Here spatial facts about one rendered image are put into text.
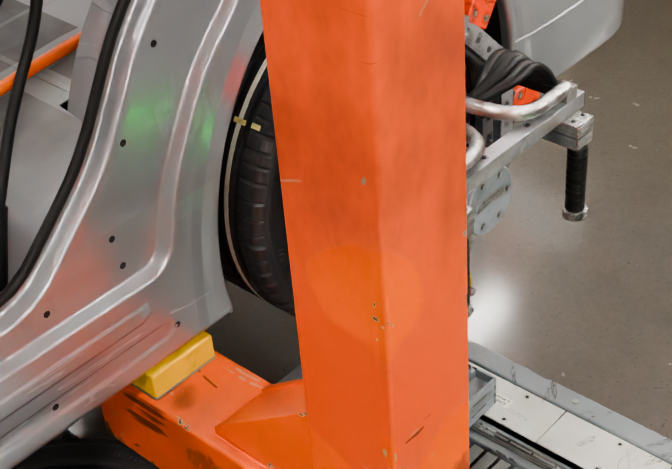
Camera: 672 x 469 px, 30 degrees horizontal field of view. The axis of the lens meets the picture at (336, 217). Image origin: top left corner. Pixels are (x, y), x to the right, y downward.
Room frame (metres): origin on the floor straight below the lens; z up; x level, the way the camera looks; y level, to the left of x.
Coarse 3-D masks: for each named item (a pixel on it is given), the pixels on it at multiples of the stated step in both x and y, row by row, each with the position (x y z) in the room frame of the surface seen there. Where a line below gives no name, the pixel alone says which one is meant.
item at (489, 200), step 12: (504, 168) 1.77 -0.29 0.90; (492, 180) 1.74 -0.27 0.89; (504, 180) 1.77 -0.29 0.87; (480, 192) 1.72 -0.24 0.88; (492, 192) 1.74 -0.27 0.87; (504, 192) 1.77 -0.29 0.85; (468, 204) 1.70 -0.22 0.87; (480, 204) 1.72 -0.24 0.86; (492, 204) 1.74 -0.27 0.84; (504, 204) 1.77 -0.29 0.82; (480, 216) 1.72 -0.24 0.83; (492, 216) 1.74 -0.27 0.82; (480, 228) 1.72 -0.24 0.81; (492, 228) 1.74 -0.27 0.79
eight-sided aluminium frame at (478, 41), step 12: (468, 24) 1.94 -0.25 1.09; (468, 36) 1.94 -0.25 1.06; (480, 36) 1.96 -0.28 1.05; (468, 48) 1.95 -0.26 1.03; (480, 48) 1.96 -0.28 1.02; (492, 48) 1.99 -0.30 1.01; (480, 60) 2.03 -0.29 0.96; (480, 72) 2.04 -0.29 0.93; (504, 96) 2.01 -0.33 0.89; (480, 120) 2.04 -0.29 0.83; (492, 120) 2.06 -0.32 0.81; (480, 132) 2.04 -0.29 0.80; (492, 132) 2.06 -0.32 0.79; (504, 132) 2.01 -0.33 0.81
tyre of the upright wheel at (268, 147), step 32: (256, 64) 1.83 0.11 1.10; (256, 96) 1.77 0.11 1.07; (256, 128) 1.73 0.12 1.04; (224, 160) 1.74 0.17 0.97; (256, 160) 1.70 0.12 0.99; (256, 192) 1.68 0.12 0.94; (224, 224) 1.72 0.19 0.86; (256, 224) 1.68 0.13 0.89; (224, 256) 1.74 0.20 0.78; (256, 256) 1.68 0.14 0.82; (288, 256) 1.71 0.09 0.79; (256, 288) 1.73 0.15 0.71; (288, 288) 1.70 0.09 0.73
